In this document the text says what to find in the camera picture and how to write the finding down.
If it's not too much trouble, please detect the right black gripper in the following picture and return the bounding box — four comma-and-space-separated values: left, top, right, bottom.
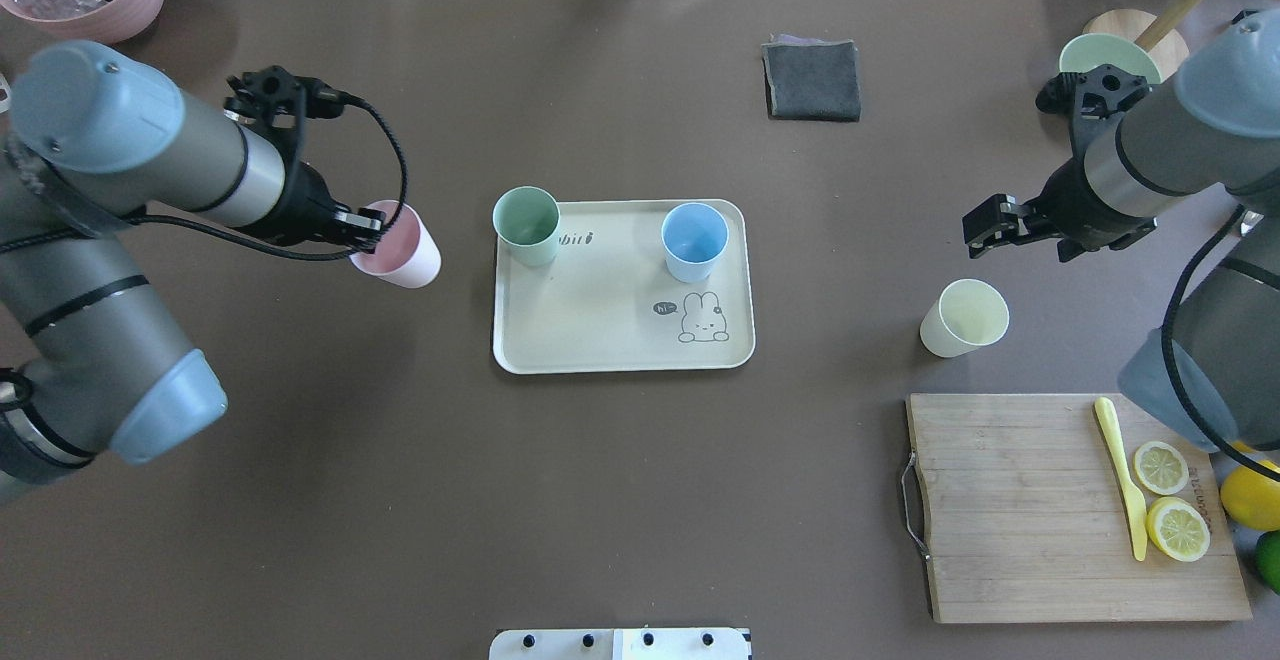
963, 64, 1158, 263

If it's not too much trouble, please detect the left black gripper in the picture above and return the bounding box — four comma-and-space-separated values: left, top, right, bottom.
221, 67, 387, 253

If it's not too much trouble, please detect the pink plastic cup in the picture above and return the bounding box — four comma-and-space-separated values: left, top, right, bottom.
349, 200, 442, 288

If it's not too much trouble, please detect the pale yellow plastic cup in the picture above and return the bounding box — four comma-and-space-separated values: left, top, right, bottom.
919, 280, 1010, 358

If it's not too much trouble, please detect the green plastic cup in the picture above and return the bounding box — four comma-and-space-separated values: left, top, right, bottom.
492, 185, 561, 267

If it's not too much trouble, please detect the blue plastic cup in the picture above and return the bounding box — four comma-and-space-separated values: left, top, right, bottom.
660, 203, 730, 283

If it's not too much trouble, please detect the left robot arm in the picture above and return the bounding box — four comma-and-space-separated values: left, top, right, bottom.
1, 40, 396, 501

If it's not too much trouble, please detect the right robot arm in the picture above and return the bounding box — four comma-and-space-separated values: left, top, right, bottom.
963, 9, 1279, 460

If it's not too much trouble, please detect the cream rabbit serving tray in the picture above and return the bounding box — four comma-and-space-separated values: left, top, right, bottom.
493, 200, 756, 376

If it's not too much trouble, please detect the green bowl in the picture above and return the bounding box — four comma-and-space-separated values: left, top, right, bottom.
1059, 35, 1164, 83

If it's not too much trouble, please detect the grey folded cloth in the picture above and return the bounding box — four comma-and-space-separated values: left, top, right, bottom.
762, 35, 863, 122

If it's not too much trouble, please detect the wooden cutting board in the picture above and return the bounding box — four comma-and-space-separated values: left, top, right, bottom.
906, 394, 1253, 624

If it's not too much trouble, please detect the upper lemon slice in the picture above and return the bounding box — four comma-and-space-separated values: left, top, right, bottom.
1132, 441, 1190, 496

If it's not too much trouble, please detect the lemon slice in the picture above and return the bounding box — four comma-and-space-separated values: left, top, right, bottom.
1146, 498, 1211, 563
1132, 441, 1190, 496

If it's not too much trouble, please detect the yellow plastic knife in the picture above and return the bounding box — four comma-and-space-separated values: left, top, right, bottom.
1093, 397, 1149, 563

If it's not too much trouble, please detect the lower lemon slice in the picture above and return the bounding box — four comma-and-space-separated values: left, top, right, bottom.
1146, 498, 1211, 563

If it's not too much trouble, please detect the lower whole lemon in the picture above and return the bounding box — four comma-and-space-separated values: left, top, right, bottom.
1220, 467, 1279, 532

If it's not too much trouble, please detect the green lime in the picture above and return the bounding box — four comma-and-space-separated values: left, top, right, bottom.
1254, 531, 1280, 595

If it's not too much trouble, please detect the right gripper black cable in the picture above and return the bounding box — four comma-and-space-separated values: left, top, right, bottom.
1160, 205, 1280, 483

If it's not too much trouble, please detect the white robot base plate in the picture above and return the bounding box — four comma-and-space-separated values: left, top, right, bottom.
488, 627, 754, 659

